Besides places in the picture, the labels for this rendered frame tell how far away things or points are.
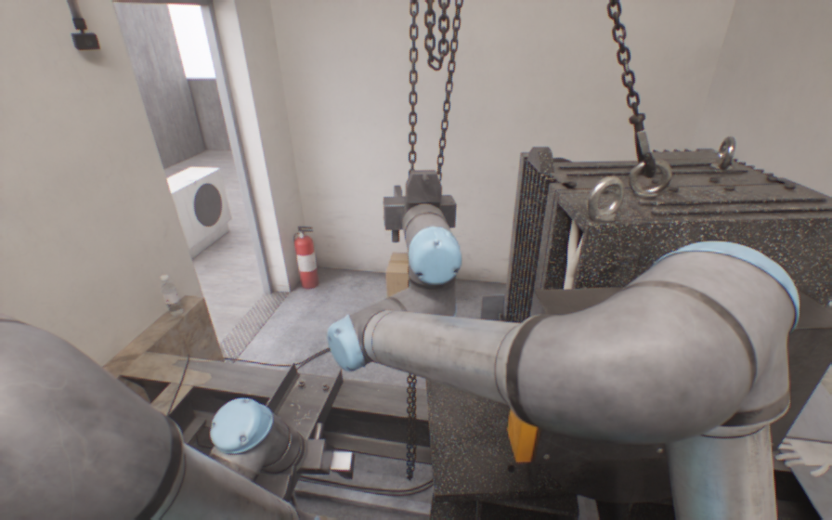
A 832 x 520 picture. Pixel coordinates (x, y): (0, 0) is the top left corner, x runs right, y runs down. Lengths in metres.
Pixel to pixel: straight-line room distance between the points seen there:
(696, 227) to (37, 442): 0.82
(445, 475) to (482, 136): 2.40
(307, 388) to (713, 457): 1.47
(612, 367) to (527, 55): 2.80
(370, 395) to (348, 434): 0.26
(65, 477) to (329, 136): 3.15
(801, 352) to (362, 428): 1.43
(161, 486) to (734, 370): 0.39
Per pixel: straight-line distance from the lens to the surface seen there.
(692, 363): 0.33
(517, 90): 3.06
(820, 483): 1.89
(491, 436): 1.28
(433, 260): 0.60
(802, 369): 0.94
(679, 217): 0.82
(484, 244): 3.41
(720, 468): 0.49
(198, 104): 8.39
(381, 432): 1.83
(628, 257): 0.80
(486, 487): 1.19
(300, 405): 1.71
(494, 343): 0.39
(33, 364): 0.34
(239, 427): 0.67
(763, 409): 0.45
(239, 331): 3.28
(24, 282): 1.97
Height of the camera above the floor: 1.90
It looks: 29 degrees down
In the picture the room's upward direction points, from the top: 1 degrees counter-clockwise
